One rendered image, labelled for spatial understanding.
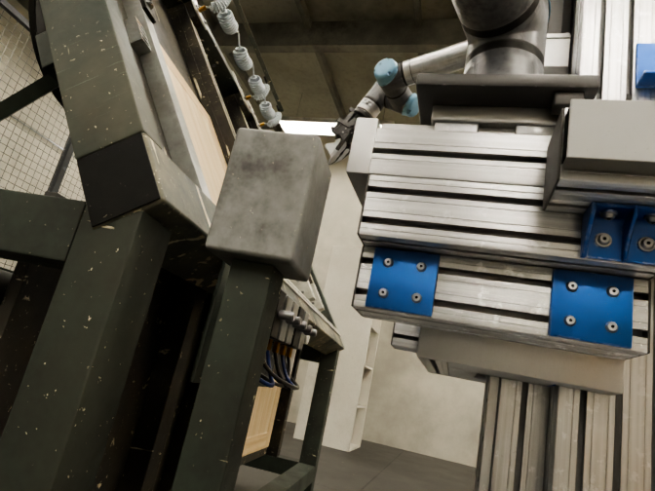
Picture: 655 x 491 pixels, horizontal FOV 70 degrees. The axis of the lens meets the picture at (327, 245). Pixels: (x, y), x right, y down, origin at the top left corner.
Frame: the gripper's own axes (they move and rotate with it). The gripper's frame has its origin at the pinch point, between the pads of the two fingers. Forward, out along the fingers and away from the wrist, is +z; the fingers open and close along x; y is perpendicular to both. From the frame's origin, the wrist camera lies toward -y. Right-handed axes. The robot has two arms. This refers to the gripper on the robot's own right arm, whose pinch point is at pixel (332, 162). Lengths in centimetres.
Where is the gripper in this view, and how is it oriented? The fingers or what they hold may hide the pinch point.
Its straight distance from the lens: 161.3
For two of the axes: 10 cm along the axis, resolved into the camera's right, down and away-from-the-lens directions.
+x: -2.5, -3.1, -9.2
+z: -6.1, 7.8, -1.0
